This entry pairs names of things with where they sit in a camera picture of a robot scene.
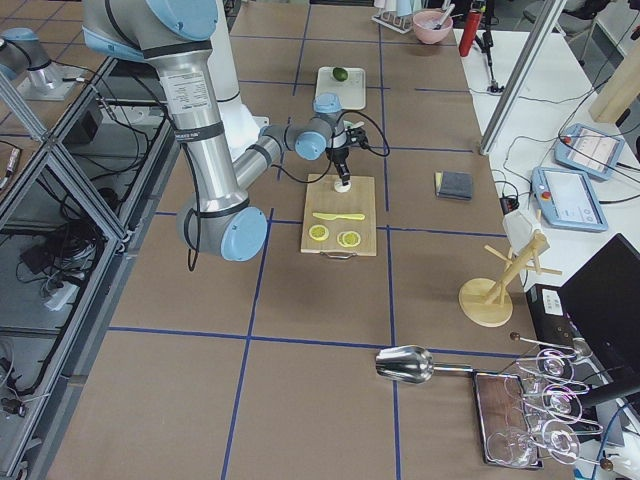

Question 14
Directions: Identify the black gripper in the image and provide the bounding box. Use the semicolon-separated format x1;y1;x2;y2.
325;126;369;188

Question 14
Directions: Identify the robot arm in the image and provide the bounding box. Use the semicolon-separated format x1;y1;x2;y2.
233;93;368;193
83;1;267;261

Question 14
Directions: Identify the pink bowl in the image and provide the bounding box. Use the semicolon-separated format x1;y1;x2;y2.
412;10;453;45

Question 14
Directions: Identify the yellow plastic knife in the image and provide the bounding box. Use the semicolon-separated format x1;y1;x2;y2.
312;212;366;221

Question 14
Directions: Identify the wooden cutting board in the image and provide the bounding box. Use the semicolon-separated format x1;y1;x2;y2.
300;174;377;258

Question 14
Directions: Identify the upper lemon slice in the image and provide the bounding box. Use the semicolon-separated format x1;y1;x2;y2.
308;224;330;242

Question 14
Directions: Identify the white bear serving tray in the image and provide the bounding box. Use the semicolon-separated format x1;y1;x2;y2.
314;66;366;110

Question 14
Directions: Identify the green avocado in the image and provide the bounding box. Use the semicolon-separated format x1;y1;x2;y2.
331;67;349;82

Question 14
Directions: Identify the wooden mug tree stand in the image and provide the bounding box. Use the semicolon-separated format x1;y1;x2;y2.
458;229;562;328

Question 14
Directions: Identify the metal scoop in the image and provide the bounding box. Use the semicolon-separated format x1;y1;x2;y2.
375;345;474;384

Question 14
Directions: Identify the red bottle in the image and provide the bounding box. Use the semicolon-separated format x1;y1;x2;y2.
459;10;483;57

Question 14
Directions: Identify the blue teach pendant near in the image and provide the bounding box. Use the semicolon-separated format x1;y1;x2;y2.
531;167;609;232

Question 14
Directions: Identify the blue teach pendant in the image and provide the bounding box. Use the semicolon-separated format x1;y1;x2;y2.
555;123;626;181
531;167;609;232

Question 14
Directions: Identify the blue teach pendant far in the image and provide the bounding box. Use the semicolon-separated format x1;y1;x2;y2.
555;123;626;181

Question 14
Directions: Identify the black laptop monitor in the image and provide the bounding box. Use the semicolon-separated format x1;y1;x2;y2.
560;233;639;383

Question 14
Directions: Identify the black glass rack tray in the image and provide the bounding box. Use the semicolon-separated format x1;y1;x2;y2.
472;371;544;471

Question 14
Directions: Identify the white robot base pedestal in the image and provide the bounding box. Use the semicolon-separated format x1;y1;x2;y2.
207;0;268;160

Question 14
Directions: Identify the aluminium frame post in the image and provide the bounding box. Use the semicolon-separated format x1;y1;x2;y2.
479;0;566;155

